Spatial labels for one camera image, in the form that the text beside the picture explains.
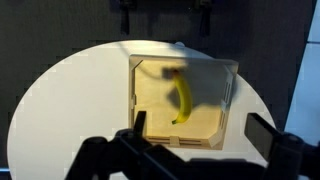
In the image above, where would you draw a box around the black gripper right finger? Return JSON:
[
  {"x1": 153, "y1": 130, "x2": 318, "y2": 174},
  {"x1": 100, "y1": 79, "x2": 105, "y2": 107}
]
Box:
[{"x1": 244, "y1": 112, "x2": 320, "y2": 180}]

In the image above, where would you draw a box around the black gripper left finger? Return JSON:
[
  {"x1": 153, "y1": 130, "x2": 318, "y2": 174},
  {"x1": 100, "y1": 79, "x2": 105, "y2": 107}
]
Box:
[{"x1": 64, "y1": 110, "x2": 188, "y2": 180}]

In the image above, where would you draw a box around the yellow banana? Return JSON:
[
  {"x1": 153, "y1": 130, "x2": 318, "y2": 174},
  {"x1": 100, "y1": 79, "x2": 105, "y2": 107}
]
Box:
[{"x1": 171, "y1": 69, "x2": 194, "y2": 126}]

